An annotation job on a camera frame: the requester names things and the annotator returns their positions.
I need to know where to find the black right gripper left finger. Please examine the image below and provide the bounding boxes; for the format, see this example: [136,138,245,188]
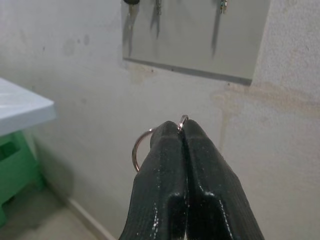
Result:
[117,119,188,240]

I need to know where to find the silver keys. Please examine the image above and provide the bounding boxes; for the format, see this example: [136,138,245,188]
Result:
[131,114,190,174]

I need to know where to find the grey wall board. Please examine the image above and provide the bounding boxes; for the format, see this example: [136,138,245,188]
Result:
[121,0,270,87]

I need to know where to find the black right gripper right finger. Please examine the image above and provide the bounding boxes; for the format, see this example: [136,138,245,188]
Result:
[181,118,266,240]

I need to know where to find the green plastic stool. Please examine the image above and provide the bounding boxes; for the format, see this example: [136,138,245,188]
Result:
[0,124,47,221]

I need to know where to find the white skirting board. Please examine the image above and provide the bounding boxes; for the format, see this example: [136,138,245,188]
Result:
[66,197,118,240]

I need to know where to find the black head car key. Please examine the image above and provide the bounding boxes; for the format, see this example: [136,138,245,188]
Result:
[122,0,141,20]

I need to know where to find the white plastic table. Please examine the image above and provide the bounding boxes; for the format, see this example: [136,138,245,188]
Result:
[0,76,56,138]

